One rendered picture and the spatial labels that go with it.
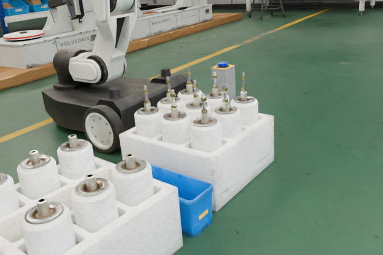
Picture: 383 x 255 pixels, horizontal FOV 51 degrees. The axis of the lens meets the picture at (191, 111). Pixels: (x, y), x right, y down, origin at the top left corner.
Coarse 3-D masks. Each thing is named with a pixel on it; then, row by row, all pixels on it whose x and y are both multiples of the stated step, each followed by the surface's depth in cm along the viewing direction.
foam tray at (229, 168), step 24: (264, 120) 139; (120, 144) 138; (144, 144) 130; (168, 144) 126; (240, 144) 126; (264, 144) 140; (168, 168) 127; (192, 168) 120; (216, 168) 116; (240, 168) 128; (216, 192) 118
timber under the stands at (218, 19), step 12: (204, 24) 470; (216, 24) 492; (156, 36) 402; (168, 36) 418; (180, 36) 435; (132, 48) 376; (0, 72) 294; (12, 72) 291; (24, 72) 288; (36, 72) 296; (48, 72) 304; (0, 84) 274; (12, 84) 281
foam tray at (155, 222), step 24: (96, 168) 118; (168, 192) 98; (72, 216) 93; (120, 216) 90; (144, 216) 93; (168, 216) 100; (0, 240) 85; (24, 240) 84; (96, 240) 83; (120, 240) 88; (144, 240) 94; (168, 240) 101
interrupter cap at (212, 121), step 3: (210, 117) 124; (195, 120) 123; (198, 120) 123; (210, 120) 123; (213, 120) 122; (216, 120) 122; (195, 123) 121; (198, 123) 121; (201, 123) 121; (207, 123) 121; (210, 123) 120; (213, 123) 120; (216, 123) 120; (198, 126) 119; (201, 126) 118; (204, 126) 118; (207, 126) 118
